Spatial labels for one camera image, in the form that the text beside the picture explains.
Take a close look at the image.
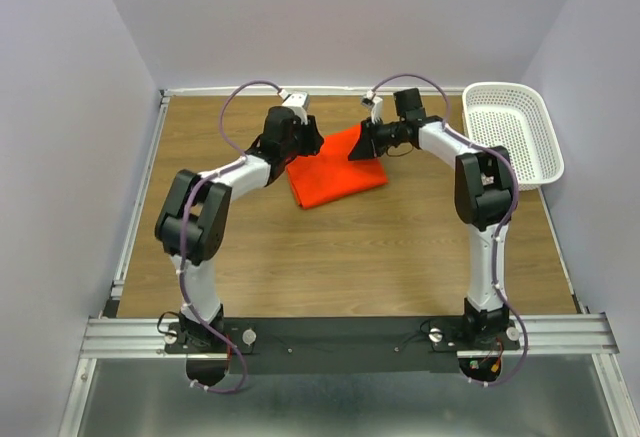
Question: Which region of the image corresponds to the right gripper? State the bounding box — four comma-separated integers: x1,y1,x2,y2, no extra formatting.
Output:
347,116,405,161

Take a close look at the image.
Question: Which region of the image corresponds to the orange t-shirt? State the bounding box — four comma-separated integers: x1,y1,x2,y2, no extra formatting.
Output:
286,125,388,210

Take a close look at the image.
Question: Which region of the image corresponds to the white perforated basket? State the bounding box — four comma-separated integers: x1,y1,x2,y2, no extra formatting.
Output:
462,82,564,191

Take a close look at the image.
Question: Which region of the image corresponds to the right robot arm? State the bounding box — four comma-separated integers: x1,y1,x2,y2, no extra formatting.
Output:
348,88,518,349

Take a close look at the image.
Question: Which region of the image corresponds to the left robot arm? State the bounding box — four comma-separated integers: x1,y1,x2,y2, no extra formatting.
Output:
154,105,324,353

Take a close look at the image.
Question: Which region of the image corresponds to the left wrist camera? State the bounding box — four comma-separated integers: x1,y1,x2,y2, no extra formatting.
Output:
278,88,310,125

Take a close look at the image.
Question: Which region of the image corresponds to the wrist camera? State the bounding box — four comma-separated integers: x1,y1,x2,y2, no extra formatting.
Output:
278,88,310,125
360,90,384,124

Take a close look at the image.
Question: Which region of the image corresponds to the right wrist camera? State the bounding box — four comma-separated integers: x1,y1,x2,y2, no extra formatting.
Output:
360,90,384,124

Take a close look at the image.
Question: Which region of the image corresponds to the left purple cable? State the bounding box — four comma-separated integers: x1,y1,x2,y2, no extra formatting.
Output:
177,79,291,394

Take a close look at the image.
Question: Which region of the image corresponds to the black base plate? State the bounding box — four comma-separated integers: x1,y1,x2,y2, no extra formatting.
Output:
156,312,520,377

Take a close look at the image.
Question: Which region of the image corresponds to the aluminium left rail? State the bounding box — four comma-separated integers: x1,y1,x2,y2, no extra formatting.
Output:
100,92,170,318

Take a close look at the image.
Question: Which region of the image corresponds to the aluminium front rail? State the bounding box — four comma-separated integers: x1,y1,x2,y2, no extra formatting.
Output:
80,314,619,359

